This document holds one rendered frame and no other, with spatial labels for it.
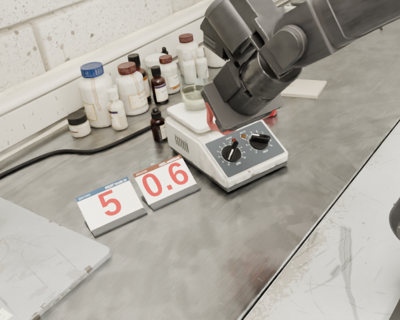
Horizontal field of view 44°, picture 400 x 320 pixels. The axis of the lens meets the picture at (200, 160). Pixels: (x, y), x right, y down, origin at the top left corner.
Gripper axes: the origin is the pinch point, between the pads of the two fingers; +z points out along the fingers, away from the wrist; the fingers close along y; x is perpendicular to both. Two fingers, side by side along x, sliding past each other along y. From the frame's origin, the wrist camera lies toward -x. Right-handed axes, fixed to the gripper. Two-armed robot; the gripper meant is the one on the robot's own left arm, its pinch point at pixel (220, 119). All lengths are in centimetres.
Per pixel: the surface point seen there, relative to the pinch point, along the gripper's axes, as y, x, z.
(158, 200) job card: 10.5, 6.0, 12.1
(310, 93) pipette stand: -33.5, -2.1, 21.2
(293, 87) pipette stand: -32.9, -5.3, 24.8
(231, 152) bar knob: -1.9, 4.5, 5.4
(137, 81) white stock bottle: -3.2, -20.9, 32.1
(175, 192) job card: 7.3, 6.1, 12.1
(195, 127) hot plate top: 0.2, -2.2, 8.9
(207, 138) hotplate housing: -0.9, 0.4, 9.0
